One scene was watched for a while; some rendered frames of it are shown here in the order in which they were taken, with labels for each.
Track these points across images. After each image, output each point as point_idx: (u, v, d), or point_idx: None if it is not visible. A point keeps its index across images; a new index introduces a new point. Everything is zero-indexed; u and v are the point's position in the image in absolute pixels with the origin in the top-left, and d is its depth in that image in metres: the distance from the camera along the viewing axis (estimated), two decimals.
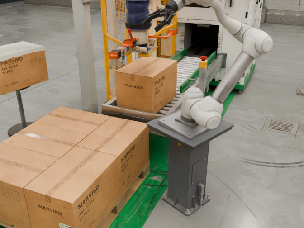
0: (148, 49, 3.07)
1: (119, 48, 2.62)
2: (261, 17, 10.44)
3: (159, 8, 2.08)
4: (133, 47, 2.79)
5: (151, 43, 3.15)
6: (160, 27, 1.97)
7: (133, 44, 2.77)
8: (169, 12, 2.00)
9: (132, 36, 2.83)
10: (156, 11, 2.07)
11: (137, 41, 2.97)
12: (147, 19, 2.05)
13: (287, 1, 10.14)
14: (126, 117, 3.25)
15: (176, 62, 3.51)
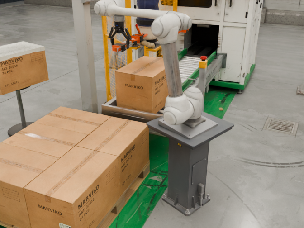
0: (157, 44, 3.24)
1: (124, 41, 2.83)
2: (261, 17, 10.44)
3: (111, 28, 2.68)
4: (140, 42, 2.98)
5: None
6: (128, 44, 2.70)
7: (139, 39, 2.97)
8: (123, 29, 2.64)
9: (140, 31, 3.02)
10: (111, 31, 2.69)
11: (146, 37, 3.16)
12: (112, 41, 2.72)
13: (287, 1, 10.14)
14: (126, 117, 3.25)
15: None
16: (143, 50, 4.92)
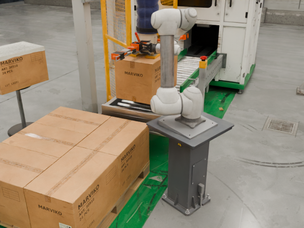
0: None
1: (123, 49, 2.86)
2: (261, 17, 10.44)
3: (149, 53, 3.03)
4: (139, 49, 3.01)
5: None
6: (135, 43, 3.02)
7: (139, 46, 3.00)
8: (150, 43, 2.98)
9: (139, 39, 3.06)
10: (146, 52, 3.03)
11: None
12: None
13: (287, 1, 10.14)
14: (126, 117, 3.25)
15: None
16: None
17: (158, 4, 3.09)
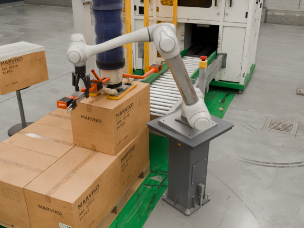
0: None
1: (75, 93, 2.30)
2: (261, 17, 10.44)
3: (72, 74, 2.31)
4: (97, 90, 2.45)
5: (128, 81, 2.79)
6: (87, 92, 2.34)
7: (96, 87, 2.44)
8: (84, 75, 2.27)
9: (98, 77, 2.50)
10: (73, 78, 2.32)
11: (108, 81, 2.63)
12: (76, 90, 2.34)
13: (287, 1, 10.14)
14: None
15: (148, 86, 2.89)
16: (143, 50, 4.92)
17: (121, 33, 2.53)
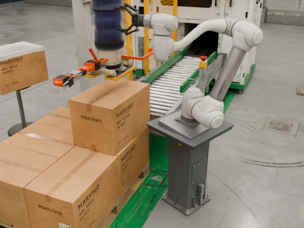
0: (121, 70, 2.64)
1: (72, 72, 2.23)
2: (261, 17, 10.44)
3: (137, 30, 2.17)
4: (94, 70, 2.39)
5: (127, 64, 2.72)
6: (119, 7, 2.14)
7: (94, 66, 2.37)
8: (136, 13, 2.13)
9: (96, 57, 2.43)
10: None
11: (106, 62, 2.56)
12: (123, 28, 2.21)
13: (287, 1, 10.14)
14: None
15: (148, 86, 2.89)
16: (143, 50, 4.92)
17: (120, 12, 2.46)
